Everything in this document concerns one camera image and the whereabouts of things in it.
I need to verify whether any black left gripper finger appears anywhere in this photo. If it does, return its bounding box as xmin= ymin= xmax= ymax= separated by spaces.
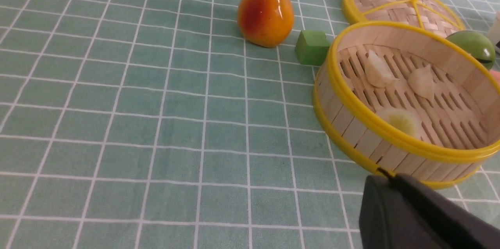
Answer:
xmin=359 ymin=174 xmax=500 ymax=249

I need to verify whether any yellowish dumpling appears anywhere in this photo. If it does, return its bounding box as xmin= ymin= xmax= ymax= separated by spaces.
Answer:
xmin=375 ymin=107 xmax=422 ymax=140

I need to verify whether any white dumpling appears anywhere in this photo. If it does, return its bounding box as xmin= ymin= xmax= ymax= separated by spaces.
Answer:
xmin=407 ymin=64 xmax=436 ymax=101
xmin=364 ymin=50 xmax=399 ymax=88

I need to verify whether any bamboo steamer tray yellow rim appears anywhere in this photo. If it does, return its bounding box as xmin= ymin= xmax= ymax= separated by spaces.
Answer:
xmin=312 ymin=21 xmax=500 ymax=189

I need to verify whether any woven bamboo steamer lid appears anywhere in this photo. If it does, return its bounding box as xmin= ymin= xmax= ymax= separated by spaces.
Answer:
xmin=342 ymin=0 xmax=466 ymax=38

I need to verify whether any green cube block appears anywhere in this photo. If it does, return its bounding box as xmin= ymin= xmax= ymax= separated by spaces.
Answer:
xmin=295 ymin=30 xmax=331 ymax=66

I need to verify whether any green round ball toy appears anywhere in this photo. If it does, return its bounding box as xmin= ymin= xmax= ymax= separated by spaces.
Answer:
xmin=446 ymin=30 xmax=496 ymax=70

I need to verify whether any green lid white storage box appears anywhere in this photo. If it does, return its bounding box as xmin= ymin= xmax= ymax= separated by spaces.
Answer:
xmin=486 ymin=10 xmax=500 ymax=53

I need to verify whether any orange red pear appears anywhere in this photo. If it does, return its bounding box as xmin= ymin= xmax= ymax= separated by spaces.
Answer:
xmin=236 ymin=0 xmax=295 ymax=48

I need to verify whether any green checkered tablecloth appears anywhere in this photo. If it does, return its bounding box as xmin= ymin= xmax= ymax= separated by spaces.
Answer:
xmin=0 ymin=0 xmax=500 ymax=249

